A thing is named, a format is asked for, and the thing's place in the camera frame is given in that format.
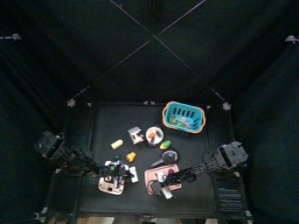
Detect orange toy carrot piece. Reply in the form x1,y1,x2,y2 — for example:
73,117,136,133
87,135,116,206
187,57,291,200
125,151,137,164

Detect green yellow carrot top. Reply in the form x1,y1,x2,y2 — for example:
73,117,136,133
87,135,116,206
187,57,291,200
159,139,173,151

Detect teal basket with orange rim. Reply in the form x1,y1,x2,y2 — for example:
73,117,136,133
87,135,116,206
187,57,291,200
161,101,207,135

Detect white toy knife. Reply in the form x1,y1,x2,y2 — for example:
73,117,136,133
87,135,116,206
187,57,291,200
155,171,173,200

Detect pink white toy appliance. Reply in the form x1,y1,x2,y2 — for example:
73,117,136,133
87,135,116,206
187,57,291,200
97,176,127,196

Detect pink toy cutting board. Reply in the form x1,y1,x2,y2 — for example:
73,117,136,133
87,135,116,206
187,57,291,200
144,163,183,196

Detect white rectangular toy block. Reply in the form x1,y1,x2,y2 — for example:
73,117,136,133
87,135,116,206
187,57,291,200
128,165,140,184

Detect black toy frying pan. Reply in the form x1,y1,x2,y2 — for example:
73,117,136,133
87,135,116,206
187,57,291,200
149,150,180,169

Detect yellow toy butter block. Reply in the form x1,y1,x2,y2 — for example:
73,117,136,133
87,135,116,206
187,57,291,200
109,139,125,151

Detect white toy pot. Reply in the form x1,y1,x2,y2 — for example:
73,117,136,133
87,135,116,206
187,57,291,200
144,125,164,147

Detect grey toy utensil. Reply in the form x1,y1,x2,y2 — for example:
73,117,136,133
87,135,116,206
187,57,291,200
177,116,196,130

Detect yellow green toy food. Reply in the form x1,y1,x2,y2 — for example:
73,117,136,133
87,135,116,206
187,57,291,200
168,115,181,128

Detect thin white cord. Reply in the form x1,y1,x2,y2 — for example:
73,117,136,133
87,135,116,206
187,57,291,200
107,0,228,103
70,0,208,101

